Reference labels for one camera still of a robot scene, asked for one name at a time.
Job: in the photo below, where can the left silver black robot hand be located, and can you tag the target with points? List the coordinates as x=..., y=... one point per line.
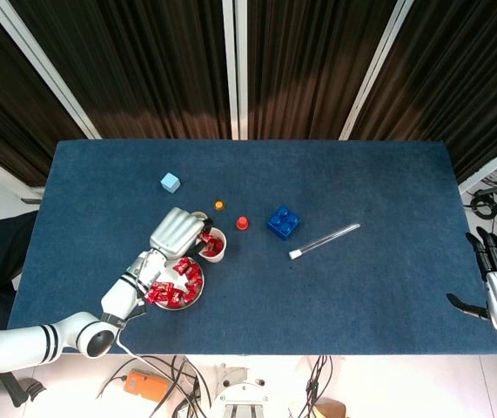
x=176, y=233

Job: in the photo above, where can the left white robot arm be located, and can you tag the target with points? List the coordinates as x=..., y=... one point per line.
x=117, y=300

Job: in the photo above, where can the small metal tin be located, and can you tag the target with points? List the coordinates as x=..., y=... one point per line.
x=200, y=214

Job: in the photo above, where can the white paper cup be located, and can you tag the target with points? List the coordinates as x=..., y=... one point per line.
x=215, y=259

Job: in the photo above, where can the metal bowl of red candies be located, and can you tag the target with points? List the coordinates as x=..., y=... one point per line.
x=179, y=283

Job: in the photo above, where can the light blue cube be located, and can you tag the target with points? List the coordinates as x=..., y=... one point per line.
x=170, y=182

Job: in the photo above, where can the small orange cap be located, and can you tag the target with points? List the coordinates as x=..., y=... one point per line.
x=219, y=205

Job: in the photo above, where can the small red cap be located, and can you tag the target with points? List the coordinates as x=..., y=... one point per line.
x=242, y=223

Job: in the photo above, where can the blue toy building brick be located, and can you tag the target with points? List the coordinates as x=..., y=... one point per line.
x=284, y=223

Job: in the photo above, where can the clear test tube white stopper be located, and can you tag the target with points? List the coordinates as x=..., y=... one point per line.
x=324, y=240

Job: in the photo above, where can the orange device box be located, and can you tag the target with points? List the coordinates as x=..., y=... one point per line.
x=145, y=385

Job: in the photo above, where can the blue felt table cover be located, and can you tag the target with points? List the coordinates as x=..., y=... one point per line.
x=317, y=305

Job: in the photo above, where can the dark brown pleated curtain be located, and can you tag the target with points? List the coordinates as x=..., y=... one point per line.
x=143, y=65
x=470, y=87
x=4, y=109
x=309, y=65

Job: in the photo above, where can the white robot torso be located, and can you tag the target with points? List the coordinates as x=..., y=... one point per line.
x=239, y=402

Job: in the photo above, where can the brown wooden object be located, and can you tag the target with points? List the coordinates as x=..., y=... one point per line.
x=330, y=409

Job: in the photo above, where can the black stand leg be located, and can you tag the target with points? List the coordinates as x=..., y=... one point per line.
x=24, y=392

